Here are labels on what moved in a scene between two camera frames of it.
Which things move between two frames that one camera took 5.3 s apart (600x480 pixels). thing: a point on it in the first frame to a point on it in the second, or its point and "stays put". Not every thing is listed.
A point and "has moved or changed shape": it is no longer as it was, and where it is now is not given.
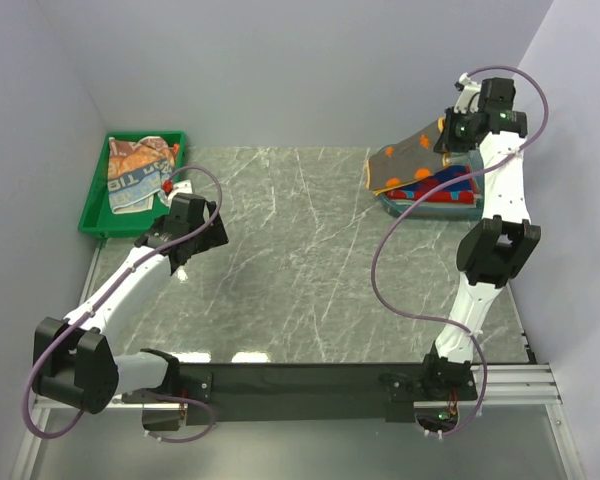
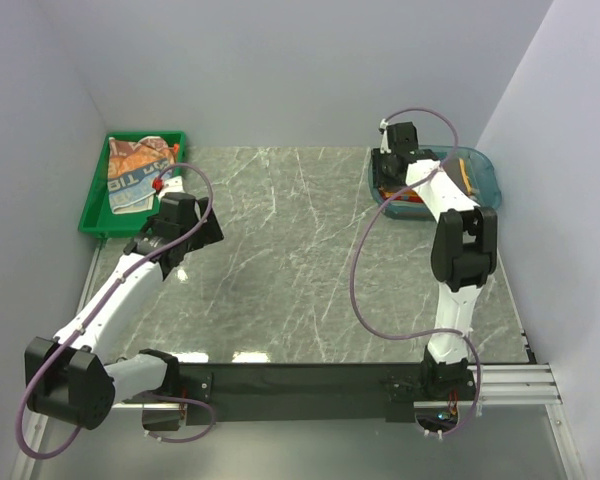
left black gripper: (214, 236) stays put
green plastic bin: (99, 218) stays put
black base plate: (319, 392) stays put
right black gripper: (446, 141) to (378, 179)
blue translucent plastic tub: (467, 158) stays put
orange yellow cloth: (407, 161) has moved or changed shape
